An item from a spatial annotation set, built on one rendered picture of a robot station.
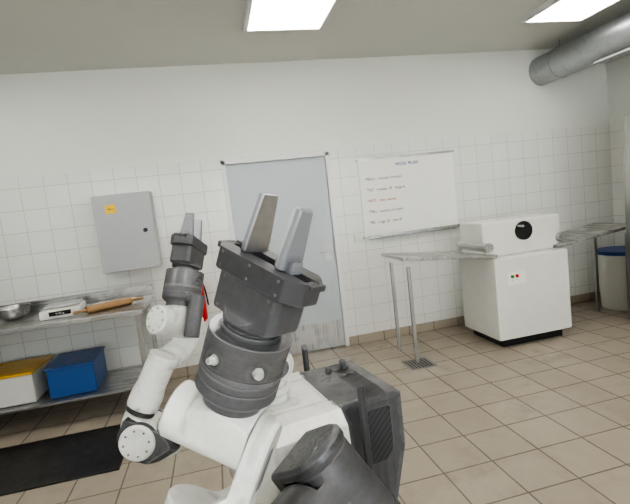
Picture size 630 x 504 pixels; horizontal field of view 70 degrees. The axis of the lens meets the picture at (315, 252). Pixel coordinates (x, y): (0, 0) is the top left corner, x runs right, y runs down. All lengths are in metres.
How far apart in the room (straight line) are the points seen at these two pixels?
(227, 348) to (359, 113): 4.55
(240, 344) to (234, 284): 0.06
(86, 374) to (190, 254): 3.24
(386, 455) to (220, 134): 4.03
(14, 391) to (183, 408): 3.94
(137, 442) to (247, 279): 0.72
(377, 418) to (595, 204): 5.73
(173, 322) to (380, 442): 0.50
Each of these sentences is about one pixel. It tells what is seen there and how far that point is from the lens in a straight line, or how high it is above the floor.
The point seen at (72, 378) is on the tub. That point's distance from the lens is 4.28.
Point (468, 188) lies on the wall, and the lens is 5.35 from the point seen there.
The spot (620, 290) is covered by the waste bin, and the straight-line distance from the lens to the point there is 5.98.
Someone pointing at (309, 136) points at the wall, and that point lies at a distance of 4.73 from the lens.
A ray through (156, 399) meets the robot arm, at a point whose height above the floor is 1.16.
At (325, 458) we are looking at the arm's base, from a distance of 0.65.
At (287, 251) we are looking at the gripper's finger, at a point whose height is 1.50.
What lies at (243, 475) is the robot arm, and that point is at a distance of 0.51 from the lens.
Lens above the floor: 1.54
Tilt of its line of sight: 6 degrees down
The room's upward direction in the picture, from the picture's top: 7 degrees counter-clockwise
